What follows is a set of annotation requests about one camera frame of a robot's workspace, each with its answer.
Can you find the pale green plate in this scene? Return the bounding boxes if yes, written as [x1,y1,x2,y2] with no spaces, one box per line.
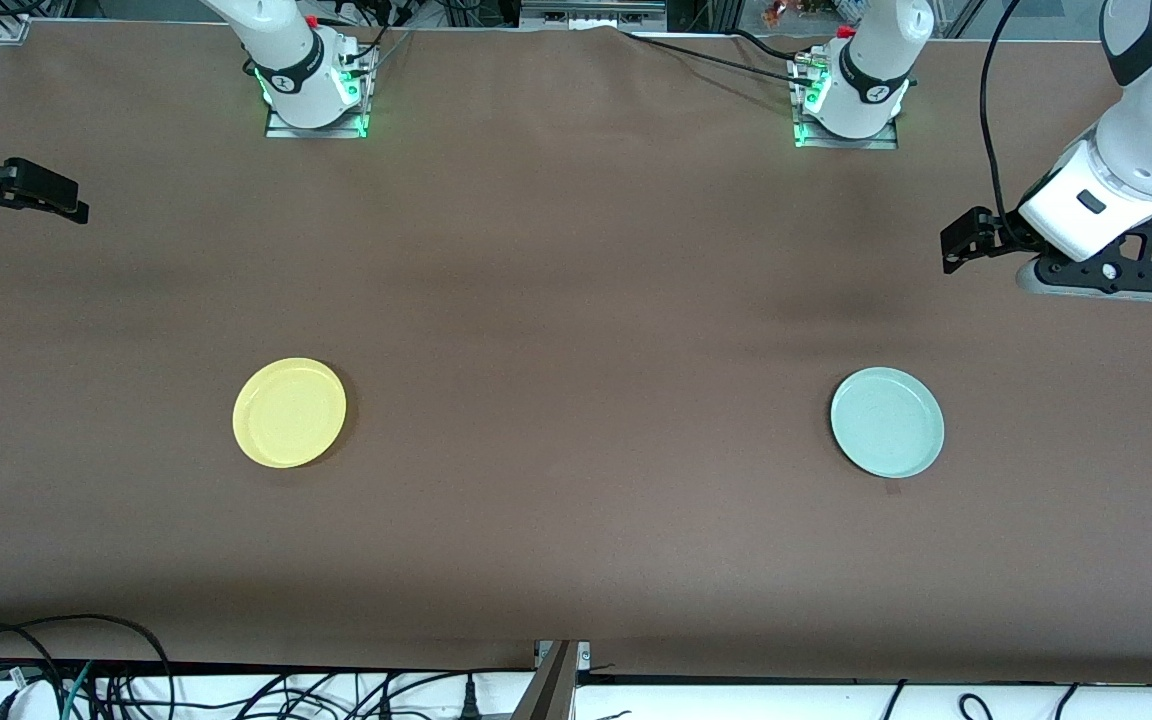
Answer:
[830,366,946,479]

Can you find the yellow plate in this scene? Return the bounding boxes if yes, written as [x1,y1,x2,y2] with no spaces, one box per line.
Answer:
[232,357,348,469]

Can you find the small orange red objects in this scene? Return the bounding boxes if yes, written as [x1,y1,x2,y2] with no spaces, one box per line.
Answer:
[761,0,837,26]

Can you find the brown table cover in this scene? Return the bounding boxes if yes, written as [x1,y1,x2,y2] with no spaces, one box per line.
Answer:
[0,20,1152,673]

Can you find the white lower shelf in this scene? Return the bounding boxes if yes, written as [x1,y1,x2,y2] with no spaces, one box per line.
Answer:
[0,668,1152,720]

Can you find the black base cable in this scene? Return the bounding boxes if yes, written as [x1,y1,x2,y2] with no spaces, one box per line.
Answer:
[621,28,819,87]
[731,28,815,63]

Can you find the black looped cable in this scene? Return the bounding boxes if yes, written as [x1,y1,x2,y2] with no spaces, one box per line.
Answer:
[0,613,175,720]

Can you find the aluminium frame rail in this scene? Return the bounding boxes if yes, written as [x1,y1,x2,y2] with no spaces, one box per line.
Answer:
[519,0,669,31]

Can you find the green cable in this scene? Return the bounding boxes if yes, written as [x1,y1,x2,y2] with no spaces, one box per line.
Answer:
[61,660,93,720]

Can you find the aluminium profile post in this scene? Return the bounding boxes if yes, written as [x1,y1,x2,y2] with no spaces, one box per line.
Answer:
[511,640,592,720]

